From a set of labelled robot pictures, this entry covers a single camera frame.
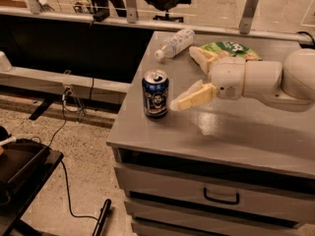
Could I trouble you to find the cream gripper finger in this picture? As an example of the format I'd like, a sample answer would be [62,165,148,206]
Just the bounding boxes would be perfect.
[189,46,230,74]
[169,80,217,111]

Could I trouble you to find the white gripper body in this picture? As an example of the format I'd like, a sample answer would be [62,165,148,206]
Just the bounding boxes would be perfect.
[208,57,245,100]

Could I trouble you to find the blue pepsi can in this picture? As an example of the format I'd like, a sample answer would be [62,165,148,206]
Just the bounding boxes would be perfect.
[142,69,169,119]

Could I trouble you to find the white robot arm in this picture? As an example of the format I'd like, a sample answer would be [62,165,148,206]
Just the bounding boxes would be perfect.
[170,46,315,112]

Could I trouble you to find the green chip bag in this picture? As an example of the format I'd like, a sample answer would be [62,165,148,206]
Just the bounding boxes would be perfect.
[201,41,262,61]

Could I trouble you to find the clear plastic water bottle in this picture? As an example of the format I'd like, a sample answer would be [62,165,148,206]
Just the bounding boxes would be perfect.
[155,29,195,61]

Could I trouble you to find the grey drawer cabinet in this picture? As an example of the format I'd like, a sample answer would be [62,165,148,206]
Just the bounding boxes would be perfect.
[107,31,315,236]

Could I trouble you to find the black power adapter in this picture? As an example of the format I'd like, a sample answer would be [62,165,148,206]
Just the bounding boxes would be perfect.
[93,8,109,22]

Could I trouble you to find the black bar on floor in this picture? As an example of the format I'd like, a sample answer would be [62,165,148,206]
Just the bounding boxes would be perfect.
[92,199,111,236]

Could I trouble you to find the black tray table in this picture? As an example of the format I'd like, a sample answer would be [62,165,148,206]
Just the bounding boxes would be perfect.
[0,139,64,236]

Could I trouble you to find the white rounded object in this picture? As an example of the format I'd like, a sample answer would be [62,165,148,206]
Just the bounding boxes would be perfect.
[0,51,12,72]

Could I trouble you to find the black drawer handle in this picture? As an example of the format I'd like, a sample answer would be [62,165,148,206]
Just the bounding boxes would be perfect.
[203,188,240,206]

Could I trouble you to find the black floor cable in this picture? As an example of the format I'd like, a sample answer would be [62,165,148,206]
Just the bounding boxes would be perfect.
[47,77,101,222]

